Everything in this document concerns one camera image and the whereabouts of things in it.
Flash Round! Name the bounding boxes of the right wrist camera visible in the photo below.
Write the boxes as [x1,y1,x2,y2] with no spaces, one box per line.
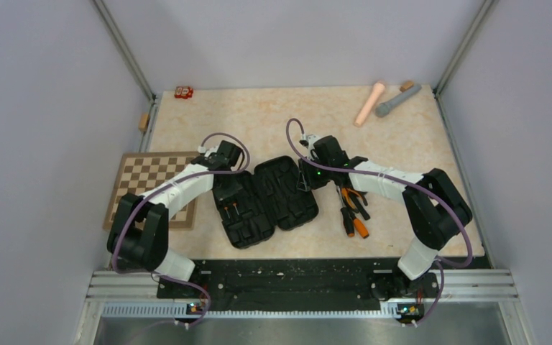
[299,134,322,150]

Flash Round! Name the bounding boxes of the orange handled pliers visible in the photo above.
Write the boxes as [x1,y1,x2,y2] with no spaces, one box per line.
[340,188,368,213]

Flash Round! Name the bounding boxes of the red toy car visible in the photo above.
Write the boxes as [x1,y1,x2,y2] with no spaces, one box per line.
[174,86,194,99]

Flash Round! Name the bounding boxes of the long orange handled screwdriver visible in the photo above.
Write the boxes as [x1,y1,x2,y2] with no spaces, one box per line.
[349,209,369,239]

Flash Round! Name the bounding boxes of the wooden block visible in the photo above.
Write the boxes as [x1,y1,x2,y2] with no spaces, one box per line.
[138,113,150,133]
[399,80,415,92]

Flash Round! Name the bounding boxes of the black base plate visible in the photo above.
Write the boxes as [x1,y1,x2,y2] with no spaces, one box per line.
[157,257,441,313]

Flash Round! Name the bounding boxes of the left wooden block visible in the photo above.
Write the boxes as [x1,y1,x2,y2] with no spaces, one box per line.
[138,113,150,133]

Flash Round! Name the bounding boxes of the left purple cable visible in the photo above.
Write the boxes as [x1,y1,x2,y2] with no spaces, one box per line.
[110,132,252,329]

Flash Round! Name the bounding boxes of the wooden chessboard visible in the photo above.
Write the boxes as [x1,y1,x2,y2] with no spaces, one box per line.
[103,151,198,231]

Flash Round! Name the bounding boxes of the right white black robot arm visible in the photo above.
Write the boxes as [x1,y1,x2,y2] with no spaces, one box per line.
[299,134,473,298]

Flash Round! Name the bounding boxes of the back wooden block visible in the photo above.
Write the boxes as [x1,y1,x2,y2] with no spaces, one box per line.
[399,80,415,92]

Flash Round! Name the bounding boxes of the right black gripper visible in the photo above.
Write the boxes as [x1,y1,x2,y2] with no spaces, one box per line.
[298,153,334,190]

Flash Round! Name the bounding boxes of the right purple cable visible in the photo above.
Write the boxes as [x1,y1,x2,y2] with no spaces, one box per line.
[285,118,475,329]

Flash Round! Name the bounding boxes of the black plastic tool case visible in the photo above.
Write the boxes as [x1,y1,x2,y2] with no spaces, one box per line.
[213,156,319,249]

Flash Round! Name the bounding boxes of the grey toy microphone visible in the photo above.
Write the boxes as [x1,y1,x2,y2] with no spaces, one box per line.
[375,83,422,118]

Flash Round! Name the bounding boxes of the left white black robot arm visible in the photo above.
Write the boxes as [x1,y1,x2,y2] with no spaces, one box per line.
[106,139,250,297]

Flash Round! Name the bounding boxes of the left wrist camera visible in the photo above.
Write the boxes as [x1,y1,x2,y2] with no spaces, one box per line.
[198,145,219,158]

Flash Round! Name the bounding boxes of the aluminium frame rail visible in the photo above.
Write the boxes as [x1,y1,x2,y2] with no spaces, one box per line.
[74,260,535,344]

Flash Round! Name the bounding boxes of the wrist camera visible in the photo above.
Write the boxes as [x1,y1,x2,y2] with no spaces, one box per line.
[299,134,322,150]
[198,145,219,158]

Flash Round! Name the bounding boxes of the purple cable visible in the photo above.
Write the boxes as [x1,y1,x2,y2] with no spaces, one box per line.
[285,118,475,329]
[110,132,252,329]

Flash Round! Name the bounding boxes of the pink toy microphone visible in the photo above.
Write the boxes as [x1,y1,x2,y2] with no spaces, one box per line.
[353,80,386,127]

